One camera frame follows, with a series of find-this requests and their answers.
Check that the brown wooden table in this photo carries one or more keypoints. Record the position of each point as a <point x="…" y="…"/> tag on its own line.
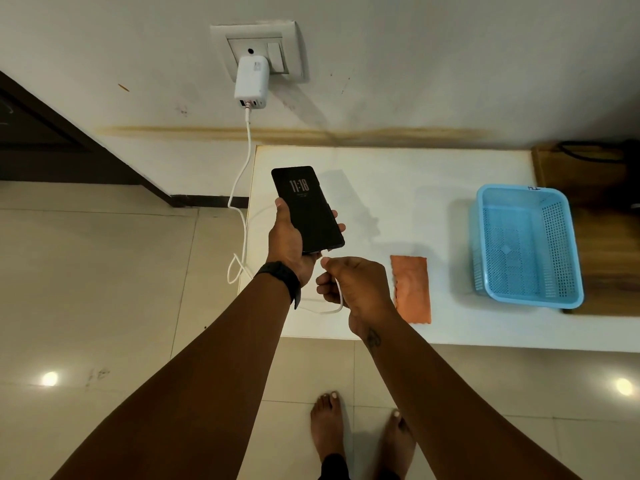
<point x="607" y="244"/>

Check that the white wall socket plate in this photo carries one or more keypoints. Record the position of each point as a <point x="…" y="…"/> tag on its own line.
<point x="292" y="44"/>

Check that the black skirting board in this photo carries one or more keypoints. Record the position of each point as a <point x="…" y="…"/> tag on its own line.
<point x="210" y="201"/>

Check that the person's left hand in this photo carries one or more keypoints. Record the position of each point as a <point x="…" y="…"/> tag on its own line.
<point x="286" y="242"/>

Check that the black wrist watch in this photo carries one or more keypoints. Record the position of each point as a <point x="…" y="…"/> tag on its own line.
<point x="282" y="274"/>

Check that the orange cloth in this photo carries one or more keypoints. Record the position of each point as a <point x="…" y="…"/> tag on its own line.
<point x="412" y="289"/>

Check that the person's right thumb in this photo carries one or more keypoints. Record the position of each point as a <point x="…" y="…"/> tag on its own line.
<point x="326" y="287"/>

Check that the person's left forearm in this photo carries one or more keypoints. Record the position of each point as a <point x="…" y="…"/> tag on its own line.
<point x="200" y="384"/>

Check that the black smartphone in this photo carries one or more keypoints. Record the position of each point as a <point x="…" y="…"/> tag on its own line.
<point x="306" y="207"/>

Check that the white rocker switch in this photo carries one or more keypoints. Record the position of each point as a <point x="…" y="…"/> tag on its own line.
<point x="276" y="57"/>

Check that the person's right forearm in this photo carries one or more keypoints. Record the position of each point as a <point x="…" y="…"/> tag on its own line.
<point x="450" y="409"/>

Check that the person's black trousers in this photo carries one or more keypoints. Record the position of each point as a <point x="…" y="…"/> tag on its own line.
<point x="334" y="468"/>

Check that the person's left foot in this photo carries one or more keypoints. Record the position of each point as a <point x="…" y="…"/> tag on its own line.
<point x="327" y="424"/>

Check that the blue plastic basket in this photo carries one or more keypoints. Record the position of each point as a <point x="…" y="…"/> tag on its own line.
<point x="520" y="244"/>

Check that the person's right hand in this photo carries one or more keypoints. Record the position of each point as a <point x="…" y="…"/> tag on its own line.
<point x="362" y="289"/>

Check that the dark wooden door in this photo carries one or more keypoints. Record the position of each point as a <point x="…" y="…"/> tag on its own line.
<point x="45" y="139"/>

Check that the white charger adapter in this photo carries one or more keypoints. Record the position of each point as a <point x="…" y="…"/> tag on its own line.
<point x="251" y="79"/>

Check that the person's foot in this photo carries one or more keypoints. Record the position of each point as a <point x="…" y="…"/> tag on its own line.
<point x="327" y="424"/>
<point x="397" y="444"/>

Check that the person's right foot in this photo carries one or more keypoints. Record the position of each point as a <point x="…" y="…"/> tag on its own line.
<point x="397" y="444"/>

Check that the person's left thumb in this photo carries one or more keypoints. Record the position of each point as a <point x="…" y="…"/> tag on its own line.
<point x="283" y="217"/>

